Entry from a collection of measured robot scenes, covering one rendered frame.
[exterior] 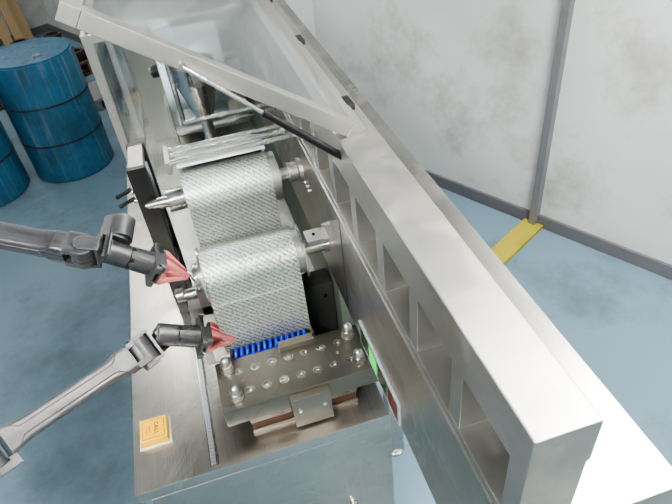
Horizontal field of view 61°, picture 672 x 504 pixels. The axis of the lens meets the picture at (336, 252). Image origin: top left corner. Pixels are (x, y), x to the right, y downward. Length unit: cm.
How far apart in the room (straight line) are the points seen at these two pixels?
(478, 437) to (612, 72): 243
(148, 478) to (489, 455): 97
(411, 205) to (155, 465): 99
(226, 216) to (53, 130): 315
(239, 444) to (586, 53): 239
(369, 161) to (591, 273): 247
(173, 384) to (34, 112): 317
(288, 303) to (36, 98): 333
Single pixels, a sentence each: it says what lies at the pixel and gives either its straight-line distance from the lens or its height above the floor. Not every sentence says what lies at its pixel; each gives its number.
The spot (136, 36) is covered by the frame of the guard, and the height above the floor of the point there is 191.
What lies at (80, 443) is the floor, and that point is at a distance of 294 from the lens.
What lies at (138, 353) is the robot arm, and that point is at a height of 117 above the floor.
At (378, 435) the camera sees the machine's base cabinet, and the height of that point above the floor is 82.
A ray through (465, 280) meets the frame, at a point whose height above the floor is 165.
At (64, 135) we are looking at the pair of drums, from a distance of 467.
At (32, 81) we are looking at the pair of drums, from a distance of 452.
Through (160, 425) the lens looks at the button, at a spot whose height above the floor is 92.
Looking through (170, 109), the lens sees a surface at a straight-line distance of 231.
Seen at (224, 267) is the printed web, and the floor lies 129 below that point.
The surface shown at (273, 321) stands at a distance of 155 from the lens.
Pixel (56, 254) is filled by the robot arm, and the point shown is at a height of 142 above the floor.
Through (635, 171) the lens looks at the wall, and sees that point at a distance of 324.
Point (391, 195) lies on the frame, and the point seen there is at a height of 165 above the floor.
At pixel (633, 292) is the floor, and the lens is 334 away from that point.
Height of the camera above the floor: 219
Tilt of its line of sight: 40 degrees down
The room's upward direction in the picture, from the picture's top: 7 degrees counter-clockwise
